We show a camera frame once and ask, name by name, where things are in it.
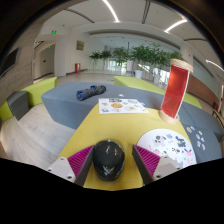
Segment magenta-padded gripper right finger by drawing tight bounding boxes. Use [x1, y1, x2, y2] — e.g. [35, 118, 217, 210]
[132, 144, 184, 186]

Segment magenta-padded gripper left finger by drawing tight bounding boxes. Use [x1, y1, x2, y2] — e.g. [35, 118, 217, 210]
[45, 145, 96, 188]

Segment black computer mouse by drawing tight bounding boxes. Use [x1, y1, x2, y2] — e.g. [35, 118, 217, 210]
[92, 139, 126, 182]

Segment scattered small stickers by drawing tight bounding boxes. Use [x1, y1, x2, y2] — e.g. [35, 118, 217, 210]
[185, 125, 207, 151]

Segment long grey upholstered bench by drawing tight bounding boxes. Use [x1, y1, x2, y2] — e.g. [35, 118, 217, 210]
[40, 81, 168, 131]

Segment white sticker sheet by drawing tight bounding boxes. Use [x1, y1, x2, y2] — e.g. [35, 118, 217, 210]
[98, 97, 150, 115]

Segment dark blue folded umbrella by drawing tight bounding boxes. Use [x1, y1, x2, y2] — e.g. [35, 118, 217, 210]
[75, 84, 107, 102]

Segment lime green upholstered bench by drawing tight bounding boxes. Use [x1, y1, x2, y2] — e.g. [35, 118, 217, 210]
[0, 76, 58, 123]
[113, 75, 168, 97]
[183, 93, 204, 110]

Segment red panel stand wooden ends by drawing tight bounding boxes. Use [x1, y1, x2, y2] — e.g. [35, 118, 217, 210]
[158, 58, 195, 126]

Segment person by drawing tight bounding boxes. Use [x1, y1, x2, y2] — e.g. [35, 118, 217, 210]
[0, 141, 8, 160]

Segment dark grey ottoman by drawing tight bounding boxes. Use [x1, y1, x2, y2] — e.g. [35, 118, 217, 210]
[5, 90, 30, 121]

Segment brown wooden counter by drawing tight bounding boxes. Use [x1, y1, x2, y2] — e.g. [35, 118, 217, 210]
[186, 74, 221, 108]

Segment row of potted plants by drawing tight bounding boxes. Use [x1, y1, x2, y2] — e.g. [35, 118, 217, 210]
[89, 43, 184, 84]

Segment ceiling strip lights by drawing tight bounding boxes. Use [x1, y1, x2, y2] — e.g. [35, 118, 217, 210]
[101, 0, 224, 73]

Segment brown wall plaque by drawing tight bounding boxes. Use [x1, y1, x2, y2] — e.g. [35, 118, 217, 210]
[75, 40, 85, 52]

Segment black wall screen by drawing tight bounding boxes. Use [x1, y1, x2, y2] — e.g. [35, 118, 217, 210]
[0, 47, 20, 78]

